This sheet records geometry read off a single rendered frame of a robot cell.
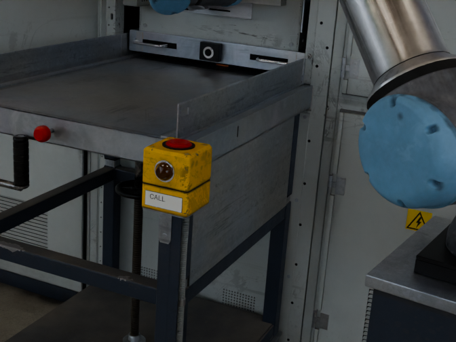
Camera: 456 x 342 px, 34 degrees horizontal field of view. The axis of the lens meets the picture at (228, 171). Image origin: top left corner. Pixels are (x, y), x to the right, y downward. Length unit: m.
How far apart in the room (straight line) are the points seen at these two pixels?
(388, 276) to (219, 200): 0.54
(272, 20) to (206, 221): 0.70
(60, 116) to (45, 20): 0.63
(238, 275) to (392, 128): 1.29
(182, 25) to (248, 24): 0.20
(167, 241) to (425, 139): 0.45
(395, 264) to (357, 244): 0.85
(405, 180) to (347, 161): 0.99
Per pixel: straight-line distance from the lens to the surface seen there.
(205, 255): 1.55
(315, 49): 1.94
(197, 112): 1.41
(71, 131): 1.48
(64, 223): 2.44
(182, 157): 1.09
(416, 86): 0.98
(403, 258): 1.19
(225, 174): 1.56
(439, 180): 0.94
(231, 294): 2.23
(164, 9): 1.71
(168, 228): 1.16
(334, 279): 2.07
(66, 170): 2.37
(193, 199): 1.12
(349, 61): 1.90
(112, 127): 1.43
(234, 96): 1.56
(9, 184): 1.58
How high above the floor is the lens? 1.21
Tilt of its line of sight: 18 degrees down
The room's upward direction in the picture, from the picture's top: 4 degrees clockwise
